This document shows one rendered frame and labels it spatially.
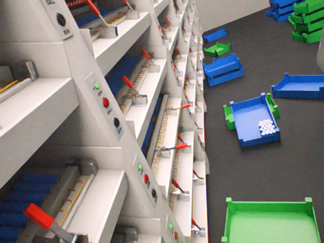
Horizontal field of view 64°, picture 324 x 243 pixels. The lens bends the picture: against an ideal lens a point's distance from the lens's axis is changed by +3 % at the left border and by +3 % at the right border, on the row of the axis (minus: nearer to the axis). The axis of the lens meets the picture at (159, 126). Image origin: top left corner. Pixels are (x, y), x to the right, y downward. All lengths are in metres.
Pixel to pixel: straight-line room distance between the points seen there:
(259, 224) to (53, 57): 0.96
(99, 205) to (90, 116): 0.14
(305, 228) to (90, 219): 0.86
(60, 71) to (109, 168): 0.19
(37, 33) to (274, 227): 1.00
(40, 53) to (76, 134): 0.14
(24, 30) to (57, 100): 0.11
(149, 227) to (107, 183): 0.17
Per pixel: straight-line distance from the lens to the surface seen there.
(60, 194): 0.43
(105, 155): 0.47
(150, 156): 0.75
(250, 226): 1.14
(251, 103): 1.69
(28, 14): 0.41
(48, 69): 0.42
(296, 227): 1.13
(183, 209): 0.87
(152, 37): 1.08
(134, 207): 0.54
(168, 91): 1.14
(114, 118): 0.48
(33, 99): 0.36
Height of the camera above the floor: 0.90
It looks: 26 degrees down
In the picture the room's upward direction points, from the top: 24 degrees counter-clockwise
